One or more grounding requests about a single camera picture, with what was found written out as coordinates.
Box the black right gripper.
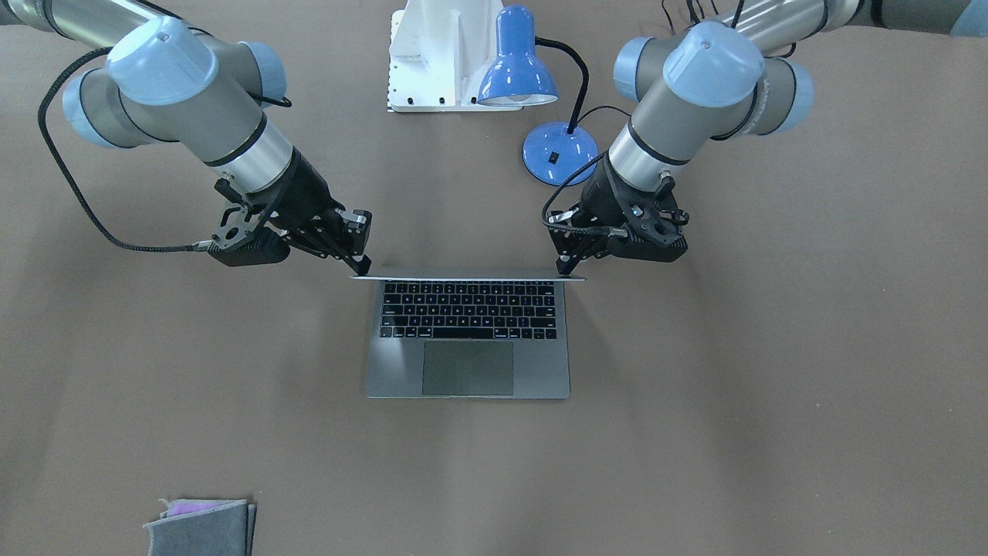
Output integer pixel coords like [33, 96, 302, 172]
[266, 148, 373, 276]

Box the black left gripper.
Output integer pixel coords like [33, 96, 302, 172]
[547, 156, 641, 276]

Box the grey laptop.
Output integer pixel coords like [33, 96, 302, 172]
[364, 268, 571, 400]

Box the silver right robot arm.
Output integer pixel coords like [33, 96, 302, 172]
[2, 1, 373, 276]

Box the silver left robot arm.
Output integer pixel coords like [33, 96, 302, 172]
[543, 1, 986, 276]

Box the blue desk lamp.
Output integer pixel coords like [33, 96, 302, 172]
[477, 5, 599, 187]

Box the folded grey cloth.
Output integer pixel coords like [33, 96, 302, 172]
[144, 499, 256, 555]

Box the black camera cable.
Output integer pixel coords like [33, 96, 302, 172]
[541, 0, 796, 231]
[37, 46, 225, 254]

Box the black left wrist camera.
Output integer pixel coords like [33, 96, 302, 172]
[607, 175, 689, 263]

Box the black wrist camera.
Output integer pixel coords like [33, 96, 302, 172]
[205, 173, 290, 267]
[607, 175, 689, 263]

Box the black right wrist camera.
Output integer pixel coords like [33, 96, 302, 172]
[205, 173, 290, 267]

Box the black lamp power cord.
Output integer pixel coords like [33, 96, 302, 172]
[575, 104, 634, 132]

